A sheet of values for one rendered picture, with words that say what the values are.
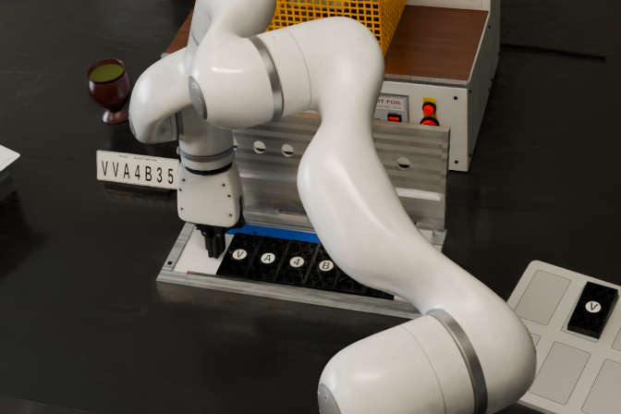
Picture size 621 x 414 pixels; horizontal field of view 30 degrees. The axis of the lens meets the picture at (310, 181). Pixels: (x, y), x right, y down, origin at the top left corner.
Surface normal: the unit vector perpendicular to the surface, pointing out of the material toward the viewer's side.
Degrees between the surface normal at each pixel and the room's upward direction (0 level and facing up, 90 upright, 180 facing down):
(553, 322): 0
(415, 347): 5
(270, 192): 73
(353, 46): 26
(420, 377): 36
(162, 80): 45
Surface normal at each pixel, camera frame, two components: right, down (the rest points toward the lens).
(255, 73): 0.25, -0.17
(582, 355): -0.09, -0.75
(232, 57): 0.04, -0.56
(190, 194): -0.29, 0.48
